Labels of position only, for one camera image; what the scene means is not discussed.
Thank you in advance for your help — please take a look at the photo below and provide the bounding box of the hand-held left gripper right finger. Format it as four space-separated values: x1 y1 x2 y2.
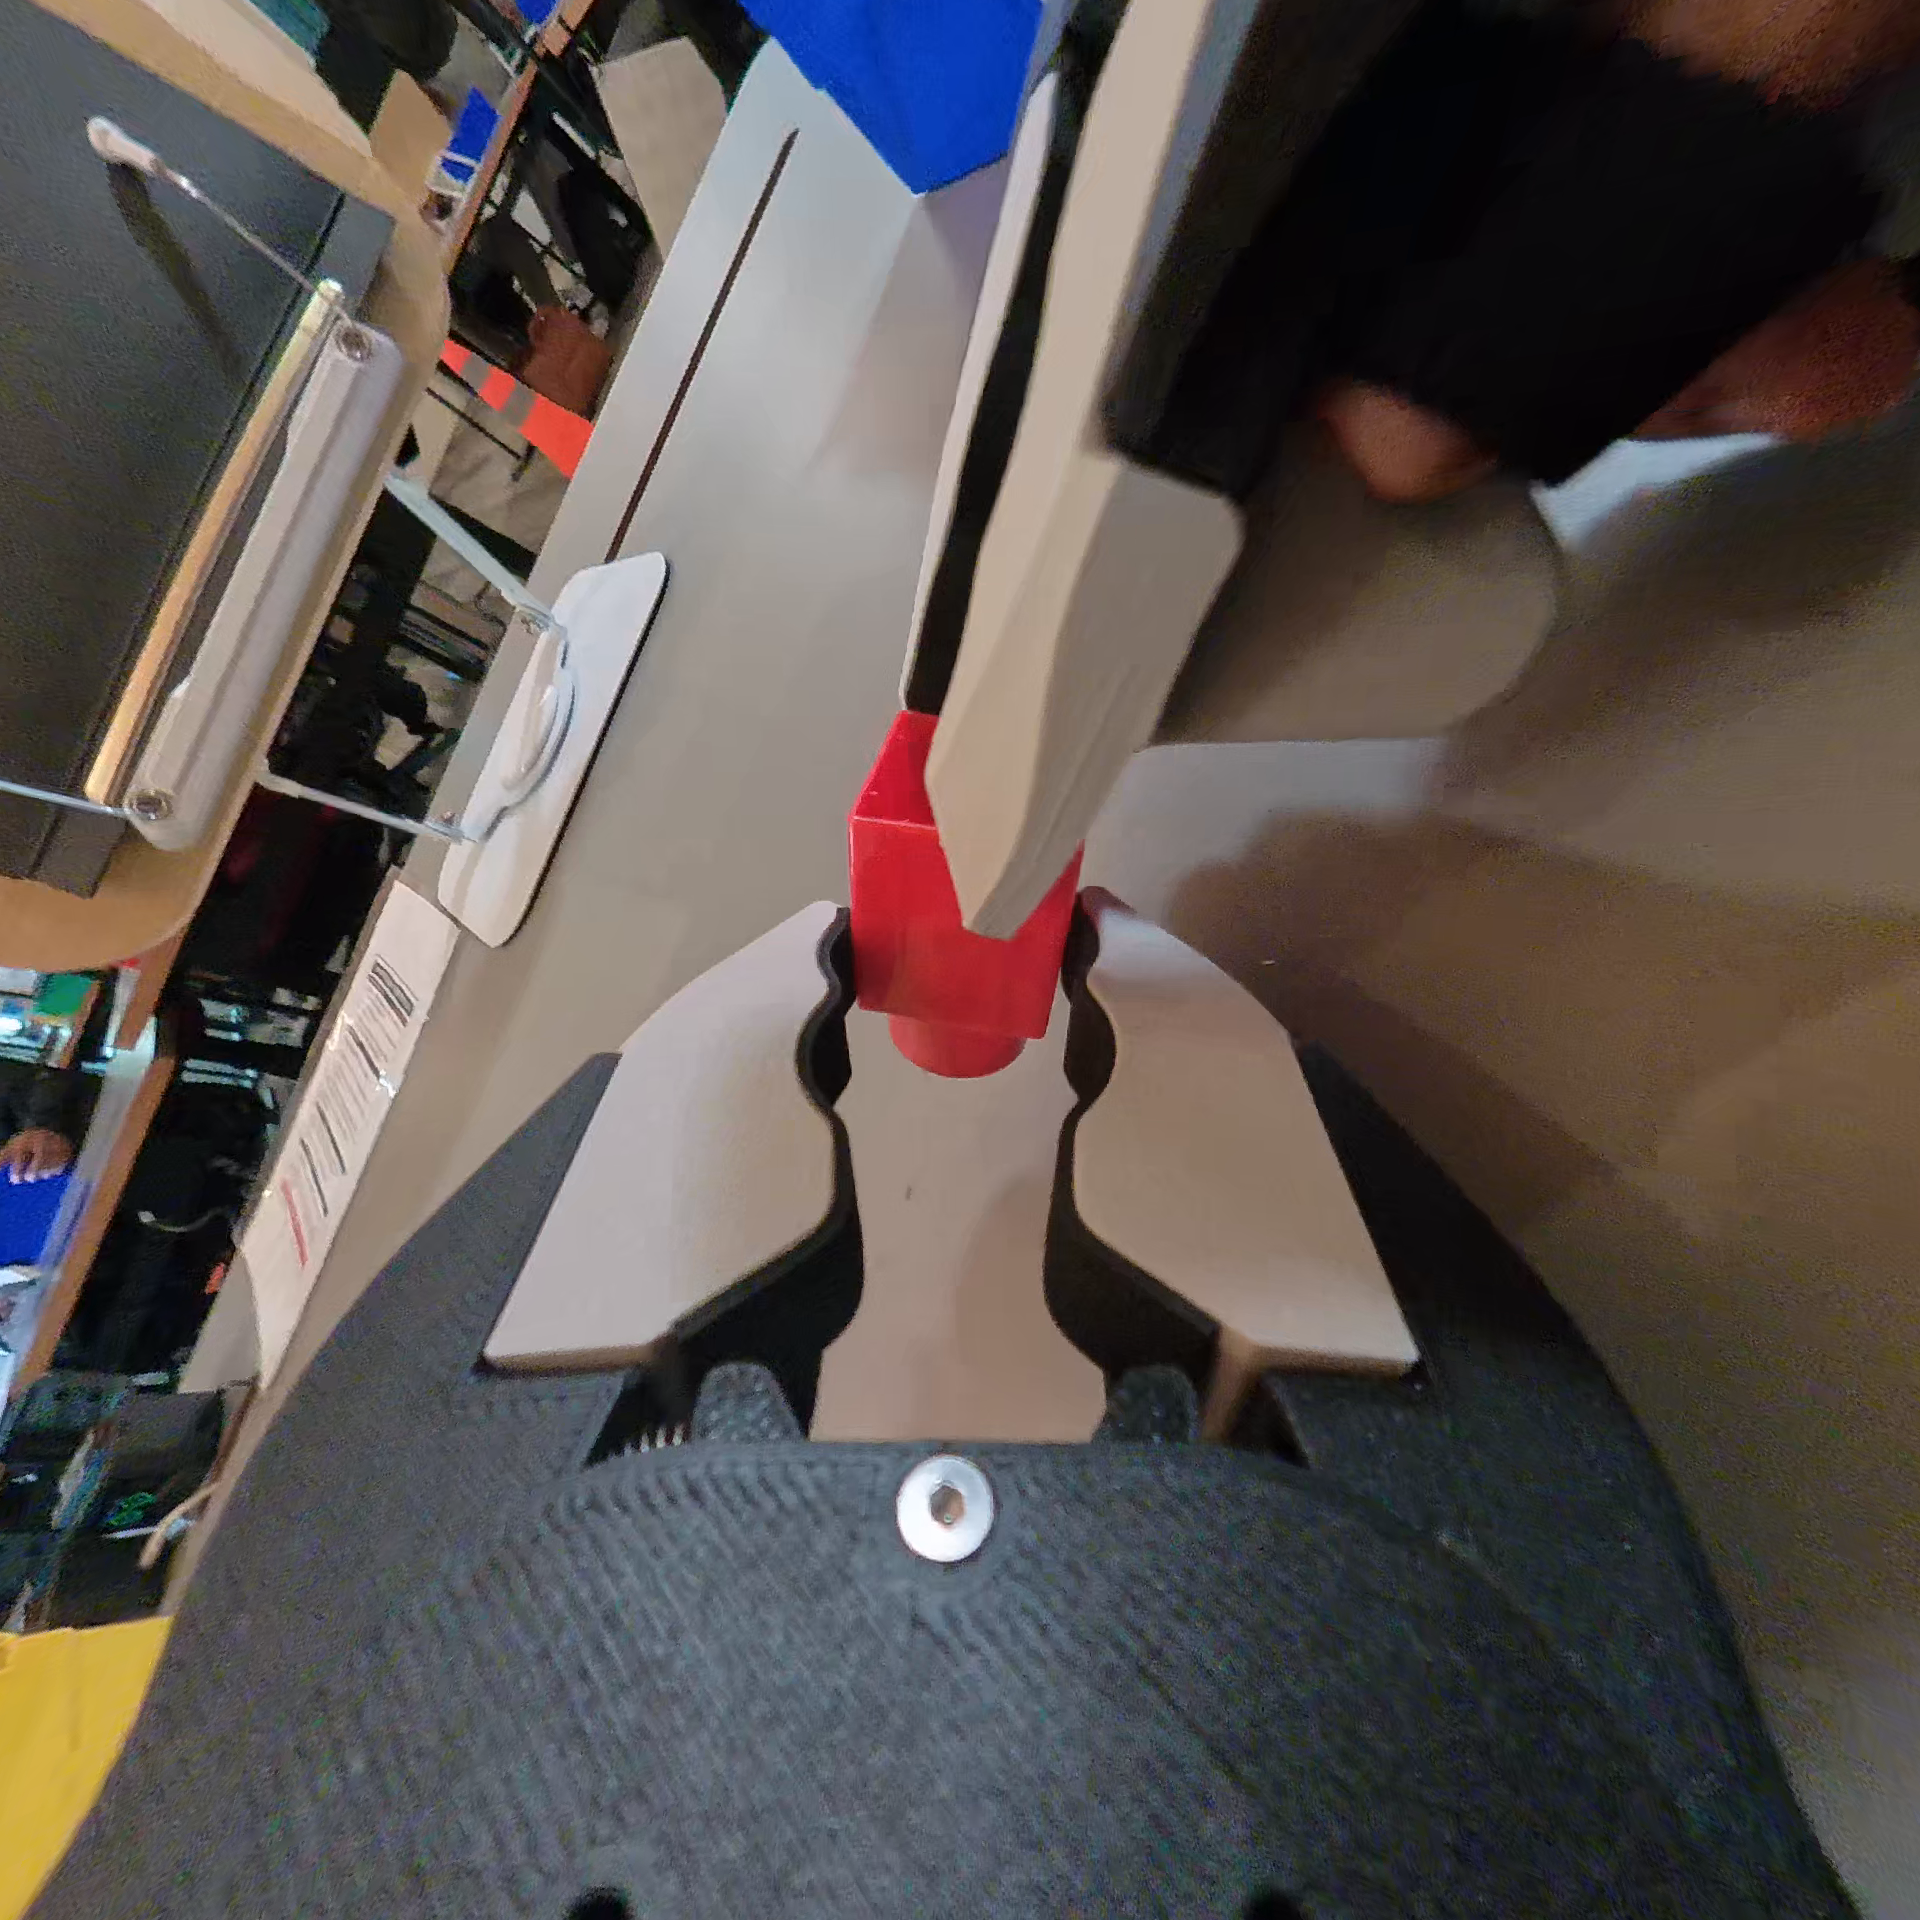
1046 887 1424 1382

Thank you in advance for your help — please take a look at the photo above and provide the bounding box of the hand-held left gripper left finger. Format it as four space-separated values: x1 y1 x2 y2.
480 901 869 1378

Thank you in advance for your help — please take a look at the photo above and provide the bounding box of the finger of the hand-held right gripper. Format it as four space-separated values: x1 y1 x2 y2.
922 0 1263 940
895 67 1061 722

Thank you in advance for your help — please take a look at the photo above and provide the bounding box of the red plastic block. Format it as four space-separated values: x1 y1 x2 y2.
848 709 1087 1078

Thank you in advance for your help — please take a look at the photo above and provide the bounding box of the blue bin with marker sticker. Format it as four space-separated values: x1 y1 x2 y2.
736 0 1056 196

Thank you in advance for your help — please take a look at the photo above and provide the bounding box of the yellow plastic bin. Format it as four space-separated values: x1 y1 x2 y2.
0 1612 175 1915

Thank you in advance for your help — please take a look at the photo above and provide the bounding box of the person's right hand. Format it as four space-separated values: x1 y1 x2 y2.
1318 0 1920 508

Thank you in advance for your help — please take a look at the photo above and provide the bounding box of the printed paper sheet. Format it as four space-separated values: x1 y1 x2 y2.
240 878 462 1375

